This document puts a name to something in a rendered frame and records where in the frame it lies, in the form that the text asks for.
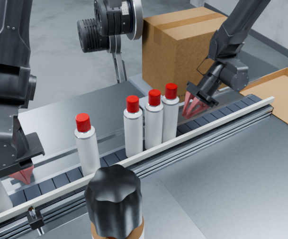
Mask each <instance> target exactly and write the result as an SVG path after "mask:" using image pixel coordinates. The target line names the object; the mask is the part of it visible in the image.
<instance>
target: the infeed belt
mask: <svg viewBox="0 0 288 239"><path fill-rule="evenodd" d="M260 101H262V99H261V98H259V97H257V96H256V95H252V96H250V97H248V98H245V99H242V100H240V101H237V102H235V103H232V104H230V105H227V106H226V107H223V108H220V109H218V110H216V111H213V112H211V113H208V114H206V115H203V116H201V117H199V118H196V119H194V120H191V121H189V122H186V123H184V124H181V125H179V126H177V131H176V137H179V136H181V135H183V134H186V133H188V132H190V131H193V130H195V129H197V128H200V127H202V126H204V125H206V124H208V123H211V122H213V121H215V120H218V119H220V118H223V117H225V116H227V115H230V114H232V113H234V112H237V111H239V110H241V109H244V108H246V107H248V106H251V105H253V104H255V103H258V102H260ZM270 106H271V105H270V104H267V105H265V106H263V107H260V108H258V109H256V110H254V111H251V112H249V113H247V114H245V115H242V116H240V117H238V118H236V119H234V120H231V121H229V122H227V123H225V124H222V125H220V126H218V127H216V128H213V129H211V130H209V131H206V132H204V133H202V134H200V135H197V136H195V137H193V138H191V139H188V140H186V141H184V142H182V143H179V144H177V145H175V146H172V147H171V148H168V149H166V150H164V151H162V152H159V153H157V154H155V155H153V156H150V157H148V158H146V159H143V160H141V161H139V162H137V163H134V164H132V165H130V166H127V167H125V168H126V169H129V170H130V169H132V168H135V167H137V166H139V165H141V164H144V163H146V162H148V161H150V160H152V159H155V158H157V157H159V156H161V155H164V154H166V153H168V152H170V151H173V150H175V149H177V148H179V147H181V146H183V145H186V144H188V143H190V142H192V141H194V140H197V139H199V138H201V137H203V136H206V135H208V134H210V133H212V132H215V131H217V130H219V129H221V128H224V127H226V126H228V125H230V124H232V123H235V122H237V121H239V120H241V119H244V118H246V117H248V116H250V115H252V114H255V113H257V112H259V111H261V110H263V109H265V108H268V107H270ZM125 159H127V157H126V149H125V148H123V149H121V150H118V151H116V152H115V153H114V152H113V153H111V154H109V155H106V156H103V157H101V158H99V160H100V166H101V167H108V166H111V165H113V164H116V163H118V162H120V161H123V160H125ZM81 178H83V173H82V168H81V166H79V168H78V167H77V168H75V169H72V170H70V171H67V172H66V174H65V173H62V174H60V175H57V176H55V177H52V178H50V179H48V180H45V181H43V182H40V183H38V184H39V186H38V184H35V185H33V186H31V187H28V188H26V189H24V191H23V190H21V191H19V192H16V193H14V194H11V195H9V198H10V200H11V201H12V203H13V207H16V206H18V205H21V204H23V203H25V202H28V201H30V200H32V199H34V198H37V197H39V196H41V195H44V194H46V193H48V192H51V191H53V190H55V189H58V188H60V187H62V186H65V185H67V184H69V183H72V182H74V181H76V180H79V179H81ZM52 179H53V180H52ZM86 187H87V185H85V186H83V187H80V188H78V189H76V190H74V191H71V192H69V193H67V194H64V195H62V196H60V197H58V198H55V199H53V200H51V201H49V202H46V203H44V204H42V205H39V206H37V207H35V210H36V211H37V210H41V209H44V208H46V207H48V206H50V205H52V204H55V203H57V202H59V201H61V200H64V199H66V198H68V197H70V196H73V195H75V194H77V193H79V192H82V191H84V190H85V189H86ZM28 214H29V212H28V211H26V212H24V213H22V214H20V215H17V216H15V217H13V218H11V219H8V220H6V221H4V222H1V223H0V228H2V227H4V226H6V225H8V224H10V223H13V222H15V221H17V220H19V219H22V218H24V217H26V216H27V215H28Z"/></svg>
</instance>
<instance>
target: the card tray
mask: <svg viewBox="0 0 288 239"><path fill-rule="evenodd" d="M239 93H240V94H241V95H243V96H246V95H249V94H253V95H256V96H257V97H259V98H261V99H262V100H264V99H267V98H269V97H271V96H273V97H274V101H273V102H272V103H270V105H271V106H272V107H274V109H273V112H272V115H274V116H276V117H277V118H279V119H280V120H282V121H283V122H285V123H287V124H288V67H287V68H284V69H281V70H279V71H276V72H273V73H271V74H268V75H266V76H263V77H262V79H261V81H258V82H256V83H253V84H250V85H248V86H246V87H245V88H244V89H243V90H241V91H239Z"/></svg>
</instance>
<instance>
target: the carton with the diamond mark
mask: <svg viewBox="0 0 288 239"><path fill-rule="evenodd" d="M227 18H228V17H226V16H225V15H222V14H220V13H218V12H217V13H216V12H214V11H212V10H209V9H207V8H205V7H198V8H193V9H187V10H182V11H176V12H172V13H167V14H161V15H157V16H152V17H146V18H143V19H144V24H143V32H142V79H143V80H144V81H145V82H147V83H148V84H149V85H150V86H151V87H152V88H153V89H157V90H159V91H160V92H161V95H162V96H164V95H165V85H166V84H168V83H174V84H176V85H177V96H178V97H179V99H180V102H179V103H181V102H184V101H185V97H186V92H187V91H188V90H186V87H187V85H186V84H187V82H188V81H190V82H191V83H193V84H194V85H196V86H197V85H198V83H199V82H200V80H201V79H202V78H203V76H204V75H205V74H206V72H208V70H209V68H210V67H211V65H212V64H213V63H214V61H213V60H212V59H210V58H208V52H209V44H210V40H211V38H212V36H213V35H214V33H215V31H216V30H217V29H219V28H220V26H221V25H222V23H223V22H224V21H225V20H226V19H227Z"/></svg>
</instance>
